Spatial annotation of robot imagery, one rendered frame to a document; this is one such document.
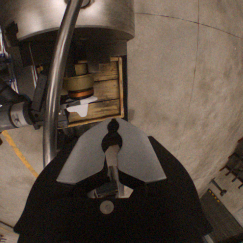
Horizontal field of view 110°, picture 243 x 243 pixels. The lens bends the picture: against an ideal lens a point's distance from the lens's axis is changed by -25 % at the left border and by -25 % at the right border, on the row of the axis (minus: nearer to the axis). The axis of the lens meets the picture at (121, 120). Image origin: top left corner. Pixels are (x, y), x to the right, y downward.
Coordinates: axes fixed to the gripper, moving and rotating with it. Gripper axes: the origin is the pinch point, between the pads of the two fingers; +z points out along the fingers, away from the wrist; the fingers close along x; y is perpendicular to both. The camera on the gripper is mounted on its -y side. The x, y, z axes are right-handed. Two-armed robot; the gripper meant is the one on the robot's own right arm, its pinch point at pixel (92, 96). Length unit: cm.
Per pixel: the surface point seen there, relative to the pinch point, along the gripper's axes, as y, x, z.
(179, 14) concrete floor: -75, -109, 124
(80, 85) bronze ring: -4.5, 3.8, -2.8
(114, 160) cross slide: 42.9, -11.2, 6.4
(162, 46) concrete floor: -28, -109, 97
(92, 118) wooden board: 17.6, -19.7, -1.6
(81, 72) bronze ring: -7.5, 2.5, -2.1
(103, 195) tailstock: 92, -14, -6
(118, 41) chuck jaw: -14.7, 2.6, 8.0
